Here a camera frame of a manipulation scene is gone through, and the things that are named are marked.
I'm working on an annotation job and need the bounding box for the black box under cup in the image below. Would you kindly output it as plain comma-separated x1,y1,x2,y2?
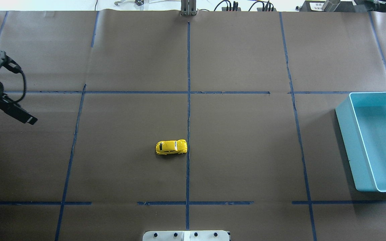
296,0,355,12

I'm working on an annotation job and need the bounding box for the yellow beetle toy car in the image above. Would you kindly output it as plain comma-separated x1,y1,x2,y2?
155,139,188,155

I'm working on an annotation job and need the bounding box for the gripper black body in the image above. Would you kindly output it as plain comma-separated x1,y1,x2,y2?
0,95,30,122

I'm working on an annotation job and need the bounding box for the teal plastic storage bin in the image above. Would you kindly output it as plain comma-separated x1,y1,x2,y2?
335,92,386,192

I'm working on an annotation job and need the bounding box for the white camera pole base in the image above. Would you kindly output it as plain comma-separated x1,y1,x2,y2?
142,230,231,241

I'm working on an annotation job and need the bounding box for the steel cup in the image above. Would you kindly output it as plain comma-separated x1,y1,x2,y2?
322,0,341,12

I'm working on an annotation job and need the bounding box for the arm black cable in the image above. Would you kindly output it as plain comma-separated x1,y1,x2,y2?
2,59,27,103

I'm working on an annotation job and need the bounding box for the aluminium frame post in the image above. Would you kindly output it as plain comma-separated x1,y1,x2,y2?
180,0,197,16

